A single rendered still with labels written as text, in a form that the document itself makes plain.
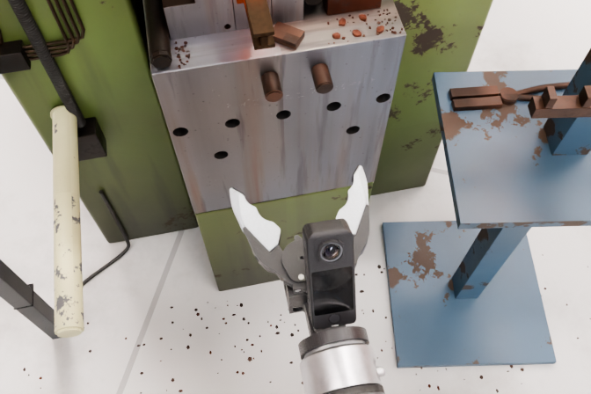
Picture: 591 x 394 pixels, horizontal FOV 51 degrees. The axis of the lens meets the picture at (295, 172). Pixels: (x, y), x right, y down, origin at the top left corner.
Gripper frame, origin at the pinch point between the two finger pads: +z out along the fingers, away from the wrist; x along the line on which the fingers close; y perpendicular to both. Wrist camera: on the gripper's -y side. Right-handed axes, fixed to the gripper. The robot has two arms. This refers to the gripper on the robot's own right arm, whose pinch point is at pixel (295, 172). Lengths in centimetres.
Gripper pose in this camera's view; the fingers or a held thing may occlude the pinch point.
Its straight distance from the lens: 70.9
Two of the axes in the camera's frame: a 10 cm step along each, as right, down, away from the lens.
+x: 9.8, -1.7, 1.0
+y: 0.0, 5.1, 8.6
